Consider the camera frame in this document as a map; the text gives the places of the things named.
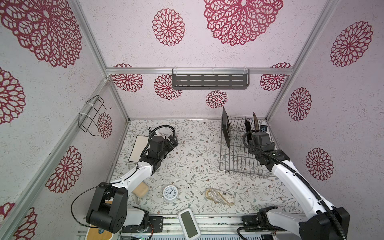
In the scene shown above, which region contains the black wire wall basket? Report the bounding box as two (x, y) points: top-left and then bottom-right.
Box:
(78, 95), (113, 139)

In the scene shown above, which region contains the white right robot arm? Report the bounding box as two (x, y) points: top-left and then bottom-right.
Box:
(243, 130), (350, 240)

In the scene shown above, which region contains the black plate yellow rim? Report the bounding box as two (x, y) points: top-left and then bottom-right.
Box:
(253, 112), (260, 131)

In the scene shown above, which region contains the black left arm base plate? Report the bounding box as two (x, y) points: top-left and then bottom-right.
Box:
(122, 216), (164, 234)

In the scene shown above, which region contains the chrome wire dish rack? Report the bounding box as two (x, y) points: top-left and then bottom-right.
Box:
(219, 116), (272, 179)

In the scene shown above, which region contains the white digital scale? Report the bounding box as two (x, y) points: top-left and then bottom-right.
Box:
(178, 208), (201, 240)

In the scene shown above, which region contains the clear plastic bag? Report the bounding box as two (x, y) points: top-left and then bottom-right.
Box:
(206, 188), (235, 207)

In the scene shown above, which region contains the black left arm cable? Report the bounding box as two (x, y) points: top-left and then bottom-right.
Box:
(70, 124), (177, 229)

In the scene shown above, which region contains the black square plate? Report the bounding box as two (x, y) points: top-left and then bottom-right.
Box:
(222, 107), (231, 148)

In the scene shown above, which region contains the black round plate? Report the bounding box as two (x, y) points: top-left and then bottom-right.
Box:
(245, 117), (252, 143)

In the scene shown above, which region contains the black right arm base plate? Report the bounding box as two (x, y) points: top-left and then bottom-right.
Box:
(242, 214), (270, 228)

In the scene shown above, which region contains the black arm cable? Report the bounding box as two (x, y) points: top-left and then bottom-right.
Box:
(70, 124), (177, 229)
(236, 129), (347, 240)

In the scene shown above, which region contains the grey wall shelf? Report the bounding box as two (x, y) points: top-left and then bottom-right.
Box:
(171, 69), (250, 90)

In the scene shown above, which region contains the small white alarm clock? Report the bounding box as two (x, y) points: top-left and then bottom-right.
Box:
(163, 185), (179, 203)

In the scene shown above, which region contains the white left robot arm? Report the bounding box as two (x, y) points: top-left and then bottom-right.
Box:
(86, 136), (179, 234)

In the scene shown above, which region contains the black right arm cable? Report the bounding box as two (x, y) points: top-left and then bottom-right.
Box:
(236, 129), (347, 240)

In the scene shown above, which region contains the yellow sponge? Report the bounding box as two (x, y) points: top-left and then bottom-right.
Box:
(132, 182), (150, 199)

